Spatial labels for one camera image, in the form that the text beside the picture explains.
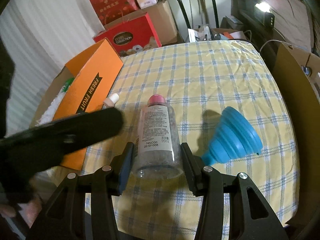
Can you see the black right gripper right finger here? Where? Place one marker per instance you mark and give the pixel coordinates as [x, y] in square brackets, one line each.
[251, 216]

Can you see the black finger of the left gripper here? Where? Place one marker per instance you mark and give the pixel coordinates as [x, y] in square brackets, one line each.
[40, 148]

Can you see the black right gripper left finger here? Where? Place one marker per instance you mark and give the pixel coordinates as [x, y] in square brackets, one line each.
[63, 217]

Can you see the white fluffy duster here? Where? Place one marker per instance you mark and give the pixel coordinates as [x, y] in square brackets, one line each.
[49, 113]

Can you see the green Darlie toothpaste box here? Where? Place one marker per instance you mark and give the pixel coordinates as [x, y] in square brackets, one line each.
[67, 84]

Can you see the blue silicone funnel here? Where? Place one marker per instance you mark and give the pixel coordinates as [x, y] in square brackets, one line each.
[234, 138]

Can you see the small white-capped bottle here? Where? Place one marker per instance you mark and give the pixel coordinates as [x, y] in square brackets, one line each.
[111, 100]

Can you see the clear bottle pink cap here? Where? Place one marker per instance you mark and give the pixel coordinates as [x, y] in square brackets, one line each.
[157, 149]

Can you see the person's left hand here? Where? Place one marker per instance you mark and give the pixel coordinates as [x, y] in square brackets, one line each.
[29, 211]

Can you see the orange cardboard fruit box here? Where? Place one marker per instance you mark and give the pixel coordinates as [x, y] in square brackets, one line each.
[94, 71]

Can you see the red chocolate gift bag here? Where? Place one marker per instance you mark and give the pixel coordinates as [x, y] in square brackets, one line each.
[131, 35]

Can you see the open brown cardboard box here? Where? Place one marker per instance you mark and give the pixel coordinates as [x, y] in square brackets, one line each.
[296, 73]

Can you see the white paper bag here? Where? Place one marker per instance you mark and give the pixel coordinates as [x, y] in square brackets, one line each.
[205, 33]

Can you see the brown pillow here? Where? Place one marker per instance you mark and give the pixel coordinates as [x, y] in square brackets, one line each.
[293, 21]

